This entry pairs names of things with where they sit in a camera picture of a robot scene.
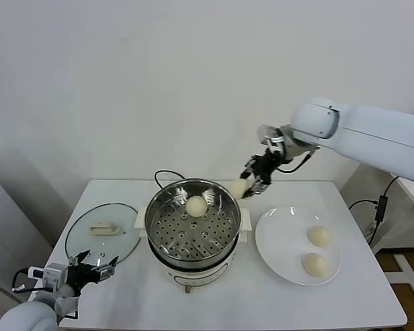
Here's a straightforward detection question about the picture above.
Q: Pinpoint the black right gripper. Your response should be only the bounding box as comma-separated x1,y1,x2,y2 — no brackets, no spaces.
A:
240,153,280,199

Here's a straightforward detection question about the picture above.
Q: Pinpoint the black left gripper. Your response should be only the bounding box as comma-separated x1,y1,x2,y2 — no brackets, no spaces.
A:
66,250,120,296

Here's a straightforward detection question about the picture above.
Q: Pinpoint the white steamed baozi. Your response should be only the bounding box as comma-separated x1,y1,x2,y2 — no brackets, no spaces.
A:
302,252,330,278
229,179,251,200
186,195,208,219
306,225,333,248

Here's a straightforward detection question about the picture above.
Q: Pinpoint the round glass lid beige handle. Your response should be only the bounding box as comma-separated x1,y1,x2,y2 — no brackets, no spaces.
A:
64,202,142,270

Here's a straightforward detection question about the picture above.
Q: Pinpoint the perforated steel steamer basket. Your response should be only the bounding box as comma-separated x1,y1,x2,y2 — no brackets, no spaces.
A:
135,178,253,263

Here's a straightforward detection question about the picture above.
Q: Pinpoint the round white plate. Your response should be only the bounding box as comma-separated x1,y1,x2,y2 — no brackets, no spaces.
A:
255,205,344,286

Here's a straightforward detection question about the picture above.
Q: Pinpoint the white cabinet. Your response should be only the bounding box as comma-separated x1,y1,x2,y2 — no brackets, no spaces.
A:
0,167,55,311

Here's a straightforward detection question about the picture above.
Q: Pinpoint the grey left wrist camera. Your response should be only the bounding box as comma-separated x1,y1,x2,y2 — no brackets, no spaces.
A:
27,262,68,288

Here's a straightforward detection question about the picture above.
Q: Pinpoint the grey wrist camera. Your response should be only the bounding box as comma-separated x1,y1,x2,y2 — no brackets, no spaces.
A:
27,262,68,288
257,124,286,153

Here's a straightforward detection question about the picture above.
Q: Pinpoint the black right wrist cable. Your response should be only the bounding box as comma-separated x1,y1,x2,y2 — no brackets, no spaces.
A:
277,151,315,173

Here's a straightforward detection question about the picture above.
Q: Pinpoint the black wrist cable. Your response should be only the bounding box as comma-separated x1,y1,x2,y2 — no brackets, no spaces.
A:
12,268,46,294
277,151,315,173

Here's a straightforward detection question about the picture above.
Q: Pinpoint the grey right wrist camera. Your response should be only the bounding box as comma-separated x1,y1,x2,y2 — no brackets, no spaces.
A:
257,124,286,153

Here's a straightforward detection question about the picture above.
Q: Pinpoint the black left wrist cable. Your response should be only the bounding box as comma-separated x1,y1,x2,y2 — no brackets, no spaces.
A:
12,268,46,294

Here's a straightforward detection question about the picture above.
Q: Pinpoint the black cooker power cord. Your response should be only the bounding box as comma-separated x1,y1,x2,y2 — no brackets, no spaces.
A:
154,169,189,189

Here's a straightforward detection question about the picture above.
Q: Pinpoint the black power adapter with cable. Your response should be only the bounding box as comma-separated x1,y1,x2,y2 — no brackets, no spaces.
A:
348,175,401,254

